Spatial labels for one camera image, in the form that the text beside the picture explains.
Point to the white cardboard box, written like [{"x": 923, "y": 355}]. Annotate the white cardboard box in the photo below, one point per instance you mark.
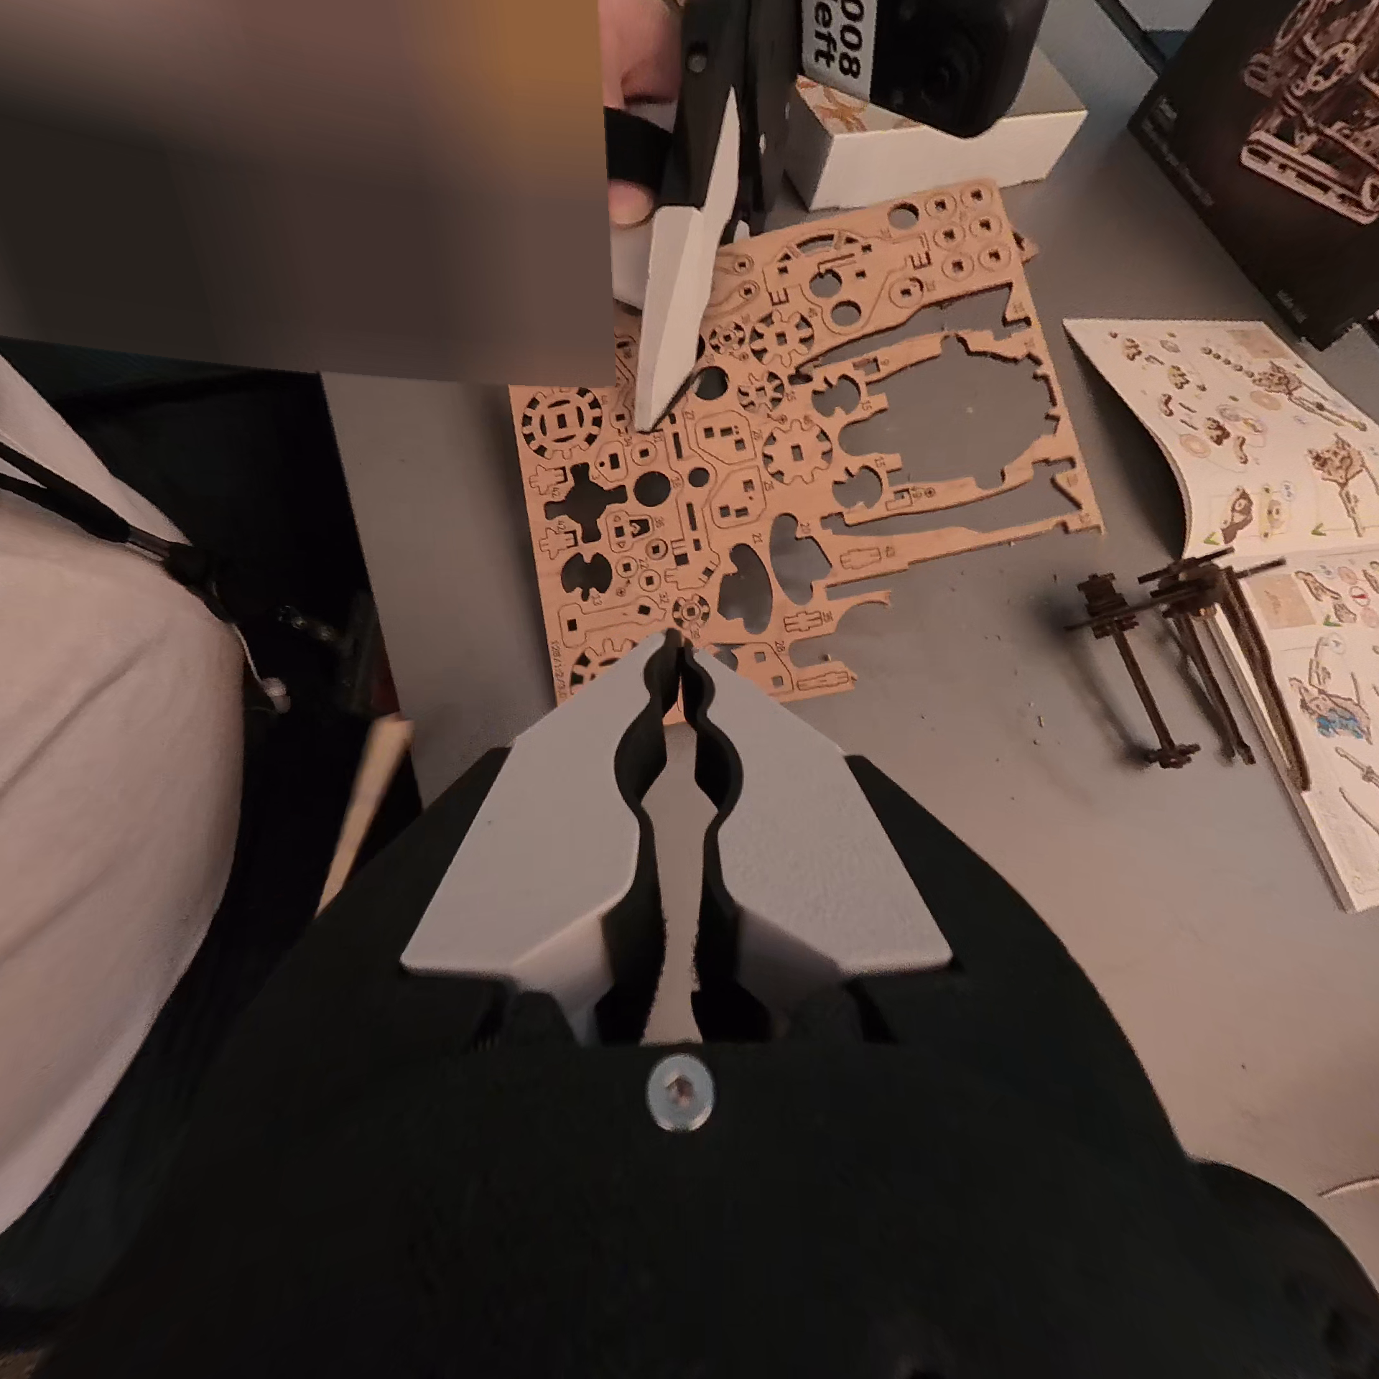
[{"x": 970, "y": 145}]

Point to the instruction booklet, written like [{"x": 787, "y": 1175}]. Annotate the instruction booklet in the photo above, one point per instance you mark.
[{"x": 1272, "y": 453}]

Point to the black model kit box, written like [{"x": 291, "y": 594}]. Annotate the black model kit box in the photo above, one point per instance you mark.
[{"x": 1272, "y": 140}]

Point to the laser-cut wooden parts sheet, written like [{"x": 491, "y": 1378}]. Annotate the laser-cut wooden parts sheet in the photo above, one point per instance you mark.
[{"x": 949, "y": 463}]

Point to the light wooden board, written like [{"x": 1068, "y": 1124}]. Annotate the light wooden board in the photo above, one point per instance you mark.
[{"x": 373, "y": 808}]

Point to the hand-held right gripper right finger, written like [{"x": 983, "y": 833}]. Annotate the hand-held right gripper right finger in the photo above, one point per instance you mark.
[{"x": 830, "y": 862}]

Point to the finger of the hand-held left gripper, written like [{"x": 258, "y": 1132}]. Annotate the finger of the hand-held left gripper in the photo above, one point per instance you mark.
[{"x": 679, "y": 302}]

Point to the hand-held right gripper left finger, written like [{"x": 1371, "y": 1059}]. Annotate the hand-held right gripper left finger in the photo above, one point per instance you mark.
[{"x": 528, "y": 851}]

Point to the person's left hand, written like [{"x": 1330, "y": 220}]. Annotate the person's left hand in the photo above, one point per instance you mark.
[{"x": 639, "y": 59}]

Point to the person's white shirt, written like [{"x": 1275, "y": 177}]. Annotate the person's white shirt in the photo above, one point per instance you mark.
[{"x": 109, "y": 808}]

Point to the dark wooden model frame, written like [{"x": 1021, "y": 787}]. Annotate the dark wooden model frame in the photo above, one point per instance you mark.
[{"x": 1186, "y": 614}]

